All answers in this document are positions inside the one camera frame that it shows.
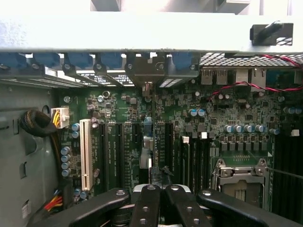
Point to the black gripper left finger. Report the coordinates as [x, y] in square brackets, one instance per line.
[145, 208]

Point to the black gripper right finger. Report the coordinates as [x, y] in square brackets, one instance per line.
[190, 210]

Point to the black RAM slot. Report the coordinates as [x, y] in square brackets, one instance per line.
[300, 189]
[294, 189]
[194, 160]
[278, 177]
[185, 160]
[209, 160]
[202, 160]
[285, 184]

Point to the CPU socket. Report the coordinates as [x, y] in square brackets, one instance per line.
[239, 191]

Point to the silver metal socket cover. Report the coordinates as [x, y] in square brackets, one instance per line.
[236, 171]

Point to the short black expansion slot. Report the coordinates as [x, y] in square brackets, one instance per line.
[136, 134]

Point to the white expansion slot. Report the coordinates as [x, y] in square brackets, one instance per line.
[86, 153]

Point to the blue expansion slot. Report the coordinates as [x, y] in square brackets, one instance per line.
[147, 123]

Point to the thin metal locking lever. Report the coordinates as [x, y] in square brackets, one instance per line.
[284, 172]

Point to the green motherboard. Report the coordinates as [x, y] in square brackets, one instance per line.
[118, 101]

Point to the white power connector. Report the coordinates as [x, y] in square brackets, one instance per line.
[64, 118]

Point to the silver USB port block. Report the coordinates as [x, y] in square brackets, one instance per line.
[214, 76]

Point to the silver ethernet port block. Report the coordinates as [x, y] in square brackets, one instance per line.
[251, 78]

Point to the open black PC case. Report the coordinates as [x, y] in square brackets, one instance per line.
[142, 30]

